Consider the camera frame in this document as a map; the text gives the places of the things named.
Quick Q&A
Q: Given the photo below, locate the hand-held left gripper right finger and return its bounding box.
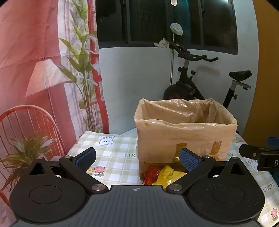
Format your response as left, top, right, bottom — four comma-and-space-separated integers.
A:
166, 148, 251, 193

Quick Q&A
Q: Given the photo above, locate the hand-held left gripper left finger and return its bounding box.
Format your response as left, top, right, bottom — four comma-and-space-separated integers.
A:
28, 147, 109, 193

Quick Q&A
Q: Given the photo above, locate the yellow snack packet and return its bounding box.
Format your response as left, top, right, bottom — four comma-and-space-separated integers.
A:
153, 165, 188, 191

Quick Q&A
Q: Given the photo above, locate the cardboard box with plastic liner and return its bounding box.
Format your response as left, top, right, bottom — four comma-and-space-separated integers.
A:
134, 98, 237, 181

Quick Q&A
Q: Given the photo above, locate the small red snack packet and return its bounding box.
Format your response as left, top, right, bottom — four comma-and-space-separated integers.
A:
144, 165, 164, 185

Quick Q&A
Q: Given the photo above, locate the checked tablecloth with cartoon prints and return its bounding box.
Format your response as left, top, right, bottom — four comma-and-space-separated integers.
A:
65, 129, 279, 227

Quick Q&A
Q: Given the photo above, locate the brown panel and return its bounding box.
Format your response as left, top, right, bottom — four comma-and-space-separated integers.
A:
242, 33, 279, 144

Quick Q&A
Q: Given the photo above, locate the black exercise bike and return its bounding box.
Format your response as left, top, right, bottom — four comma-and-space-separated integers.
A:
163, 41, 252, 109

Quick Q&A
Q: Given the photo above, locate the thin metal pole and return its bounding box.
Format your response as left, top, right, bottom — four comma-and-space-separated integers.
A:
169, 33, 175, 86

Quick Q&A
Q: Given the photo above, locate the printed room backdrop cloth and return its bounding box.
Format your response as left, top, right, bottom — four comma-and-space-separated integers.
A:
0, 0, 109, 219

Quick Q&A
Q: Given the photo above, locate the crumpled white plastic bag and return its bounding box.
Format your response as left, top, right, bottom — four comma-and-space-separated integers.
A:
154, 38, 170, 49

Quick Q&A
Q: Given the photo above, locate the dark window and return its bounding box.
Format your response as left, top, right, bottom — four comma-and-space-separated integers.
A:
96, 0, 238, 55

